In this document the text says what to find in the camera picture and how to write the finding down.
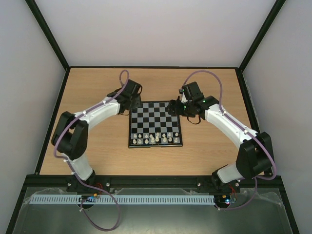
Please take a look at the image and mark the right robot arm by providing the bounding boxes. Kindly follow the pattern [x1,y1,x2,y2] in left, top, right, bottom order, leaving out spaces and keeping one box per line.
[166,82,276,191]

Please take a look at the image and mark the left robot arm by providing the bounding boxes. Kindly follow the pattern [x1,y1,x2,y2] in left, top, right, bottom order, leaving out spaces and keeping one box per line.
[51,80,142,181]

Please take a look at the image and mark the black and silver chessboard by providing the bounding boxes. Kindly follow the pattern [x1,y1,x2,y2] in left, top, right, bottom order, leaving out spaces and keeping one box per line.
[128,101,183,148]

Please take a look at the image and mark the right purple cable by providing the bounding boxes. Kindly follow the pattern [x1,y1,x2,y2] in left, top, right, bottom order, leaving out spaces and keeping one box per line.
[180,70,278,212]

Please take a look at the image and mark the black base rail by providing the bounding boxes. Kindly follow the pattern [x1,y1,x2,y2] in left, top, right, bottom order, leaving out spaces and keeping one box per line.
[24,175,283,189]

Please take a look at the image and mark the black enclosure frame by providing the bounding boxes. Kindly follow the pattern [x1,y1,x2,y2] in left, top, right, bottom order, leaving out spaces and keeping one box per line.
[5,0,299,234]

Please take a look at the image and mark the white slotted cable duct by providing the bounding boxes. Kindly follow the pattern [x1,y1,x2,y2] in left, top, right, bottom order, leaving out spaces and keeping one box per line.
[29,195,215,205]

